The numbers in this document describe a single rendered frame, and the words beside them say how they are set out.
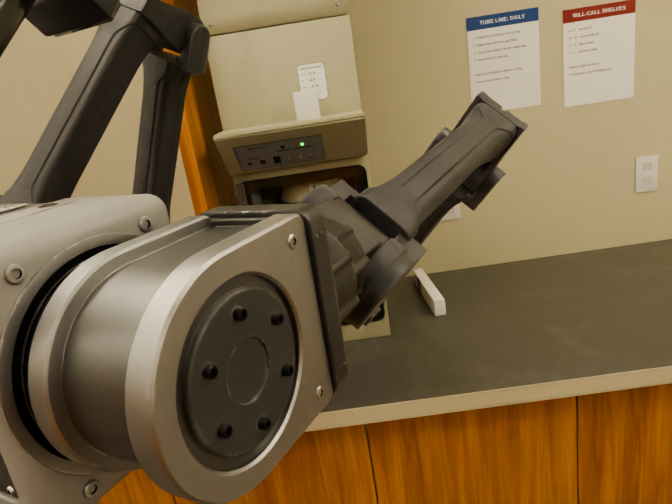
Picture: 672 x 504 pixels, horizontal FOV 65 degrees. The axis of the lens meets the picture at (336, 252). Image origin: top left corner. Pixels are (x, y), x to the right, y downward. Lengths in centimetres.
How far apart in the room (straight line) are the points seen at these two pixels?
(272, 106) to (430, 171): 74
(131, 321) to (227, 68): 104
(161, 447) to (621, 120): 177
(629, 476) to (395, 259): 109
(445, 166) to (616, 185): 139
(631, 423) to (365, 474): 58
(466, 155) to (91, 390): 46
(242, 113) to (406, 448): 83
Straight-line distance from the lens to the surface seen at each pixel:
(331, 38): 123
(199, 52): 84
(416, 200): 50
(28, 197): 77
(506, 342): 132
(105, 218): 32
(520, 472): 133
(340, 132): 114
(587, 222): 191
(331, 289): 32
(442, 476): 129
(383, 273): 41
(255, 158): 119
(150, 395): 22
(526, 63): 176
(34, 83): 188
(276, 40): 124
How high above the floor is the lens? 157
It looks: 18 degrees down
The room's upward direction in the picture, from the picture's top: 9 degrees counter-clockwise
